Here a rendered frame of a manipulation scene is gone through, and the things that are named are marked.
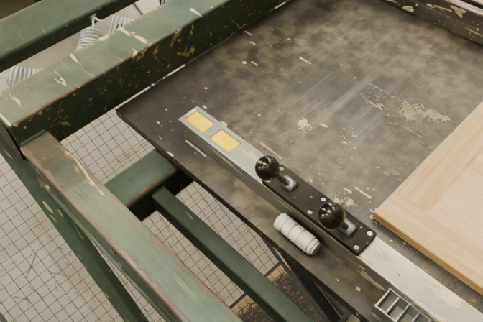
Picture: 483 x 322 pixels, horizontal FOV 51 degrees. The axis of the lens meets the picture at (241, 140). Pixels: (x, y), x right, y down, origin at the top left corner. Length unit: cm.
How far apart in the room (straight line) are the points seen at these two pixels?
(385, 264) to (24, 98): 69
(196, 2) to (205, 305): 68
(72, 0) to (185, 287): 101
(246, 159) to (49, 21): 81
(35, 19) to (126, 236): 85
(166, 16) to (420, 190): 62
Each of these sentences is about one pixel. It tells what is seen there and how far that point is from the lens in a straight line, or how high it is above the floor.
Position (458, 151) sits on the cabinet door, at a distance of 100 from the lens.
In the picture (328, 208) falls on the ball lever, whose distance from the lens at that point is 70.
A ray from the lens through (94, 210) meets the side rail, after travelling 87.
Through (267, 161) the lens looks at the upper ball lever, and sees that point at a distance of 74.
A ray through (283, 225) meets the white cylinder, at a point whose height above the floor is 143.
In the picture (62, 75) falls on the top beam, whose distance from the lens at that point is 104.
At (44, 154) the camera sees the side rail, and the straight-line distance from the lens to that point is 97.
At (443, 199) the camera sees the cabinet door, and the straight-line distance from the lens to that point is 93.
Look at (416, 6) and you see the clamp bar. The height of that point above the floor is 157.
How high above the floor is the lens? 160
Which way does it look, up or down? 2 degrees down
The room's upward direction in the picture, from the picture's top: 36 degrees counter-clockwise
